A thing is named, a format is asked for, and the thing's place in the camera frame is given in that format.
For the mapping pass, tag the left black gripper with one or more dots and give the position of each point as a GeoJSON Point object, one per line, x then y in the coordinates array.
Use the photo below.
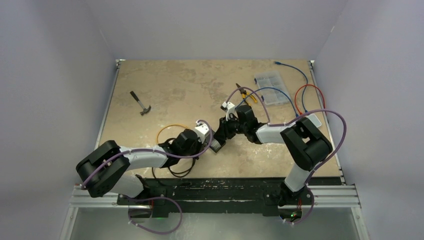
{"type": "Point", "coordinates": [200, 147]}

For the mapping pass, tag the black box device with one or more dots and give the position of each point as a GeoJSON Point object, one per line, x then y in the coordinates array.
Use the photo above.
{"type": "Point", "coordinates": [218, 141]}

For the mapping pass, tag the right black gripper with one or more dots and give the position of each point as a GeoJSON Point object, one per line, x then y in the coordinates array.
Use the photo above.
{"type": "Point", "coordinates": [223, 128]}

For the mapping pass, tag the white network switch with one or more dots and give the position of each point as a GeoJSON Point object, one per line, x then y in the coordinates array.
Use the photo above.
{"type": "Point", "coordinates": [315, 120]}

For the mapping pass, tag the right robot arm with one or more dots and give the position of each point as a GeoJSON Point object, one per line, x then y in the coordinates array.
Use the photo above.
{"type": "Point", "coordinates": [305, 142]}

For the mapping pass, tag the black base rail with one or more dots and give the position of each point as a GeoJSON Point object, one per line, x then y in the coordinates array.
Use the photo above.
{"type": "Point", "coordinates": [234, 195]}

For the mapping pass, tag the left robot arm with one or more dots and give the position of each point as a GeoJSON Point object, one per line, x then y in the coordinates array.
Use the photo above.
{"type": "Point", "coordinates": [103, 170]}

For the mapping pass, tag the clear plastic organizer box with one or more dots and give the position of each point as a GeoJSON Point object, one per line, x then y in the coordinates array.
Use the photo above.
{"type": "Point", "coordinates": [273, 90]}

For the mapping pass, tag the yellow handled pliers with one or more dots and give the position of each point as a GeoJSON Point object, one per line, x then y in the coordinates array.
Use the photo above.
{"type": "Point", "coordinates": [245, 95]}

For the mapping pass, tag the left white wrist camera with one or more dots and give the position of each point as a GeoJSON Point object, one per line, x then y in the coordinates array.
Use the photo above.
{"type": "Point", "coordinates": [202, 130]}

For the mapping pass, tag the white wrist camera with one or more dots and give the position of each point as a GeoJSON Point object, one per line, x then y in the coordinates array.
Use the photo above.
{"type": "Point", "coordinates": [229, 109]}
{"type": "Point", "coordinates": [202, 130]}

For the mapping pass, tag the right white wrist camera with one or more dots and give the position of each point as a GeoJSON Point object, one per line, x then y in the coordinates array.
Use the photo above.
{"type": "Point", "coordinates": [229, 109]}

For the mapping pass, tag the small grey hammer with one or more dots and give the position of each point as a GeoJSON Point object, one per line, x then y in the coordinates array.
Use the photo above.
{"type": "Point", "coordinates": [145, 110]}

